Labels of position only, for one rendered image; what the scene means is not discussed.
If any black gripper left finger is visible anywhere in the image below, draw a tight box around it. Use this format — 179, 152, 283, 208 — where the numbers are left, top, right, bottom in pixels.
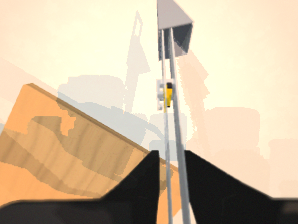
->
0, 150, 160, 224

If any light wooden board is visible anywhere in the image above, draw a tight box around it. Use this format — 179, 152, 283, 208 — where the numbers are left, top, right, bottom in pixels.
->
0, 83, 150, 206

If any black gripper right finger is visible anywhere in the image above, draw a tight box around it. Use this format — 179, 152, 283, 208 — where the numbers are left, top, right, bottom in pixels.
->
184, 150, 298, 224

